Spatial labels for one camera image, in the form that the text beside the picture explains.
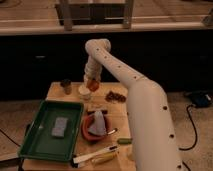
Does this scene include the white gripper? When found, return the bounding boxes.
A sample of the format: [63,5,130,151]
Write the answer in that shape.
[84,57,102,81]

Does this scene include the orange-red apple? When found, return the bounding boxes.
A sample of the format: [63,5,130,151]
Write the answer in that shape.
[86,79,99,92]

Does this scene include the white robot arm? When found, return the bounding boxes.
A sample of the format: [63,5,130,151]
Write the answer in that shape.
[85,39,183,171]

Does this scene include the white paper cup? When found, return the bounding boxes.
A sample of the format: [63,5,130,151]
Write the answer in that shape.
[78,84,91,100]

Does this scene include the dark small cup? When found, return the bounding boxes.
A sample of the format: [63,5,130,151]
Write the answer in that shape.
[60,79,72,95]

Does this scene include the green plastic cup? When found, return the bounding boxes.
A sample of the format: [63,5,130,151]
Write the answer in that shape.
[127,147,134,161]

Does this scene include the brown grape bunch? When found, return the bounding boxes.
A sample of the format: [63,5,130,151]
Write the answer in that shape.
[105,91,126,103]

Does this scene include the red-brown bowl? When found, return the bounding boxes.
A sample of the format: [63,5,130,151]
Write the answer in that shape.
[81,114,111,142]

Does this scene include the grey folded cloth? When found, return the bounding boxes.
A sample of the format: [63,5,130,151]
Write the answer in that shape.
[88,110,107,136]

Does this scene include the wooden chair legs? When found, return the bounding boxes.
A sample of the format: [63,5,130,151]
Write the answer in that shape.
[55,0,134,31]

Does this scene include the grey sponge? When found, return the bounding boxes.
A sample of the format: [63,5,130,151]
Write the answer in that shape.
[51,117,68,138]

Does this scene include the metal spoon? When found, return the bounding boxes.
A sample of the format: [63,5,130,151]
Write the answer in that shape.
[106,128,118,135]

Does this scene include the green chili pepper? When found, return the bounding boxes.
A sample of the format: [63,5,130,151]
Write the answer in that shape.
[117,138,132,145]

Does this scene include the yellow corn cob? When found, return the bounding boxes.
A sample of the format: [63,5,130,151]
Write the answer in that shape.
[91,152,117,165]

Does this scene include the green plastic tray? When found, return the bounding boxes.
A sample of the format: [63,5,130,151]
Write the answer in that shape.
[18,101,84,162]

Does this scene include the blue black floor device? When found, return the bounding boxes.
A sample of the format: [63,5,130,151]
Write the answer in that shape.
[187,92,211,108]

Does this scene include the black cable on floor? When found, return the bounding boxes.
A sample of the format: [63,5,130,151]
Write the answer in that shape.
[178,103,199,152]

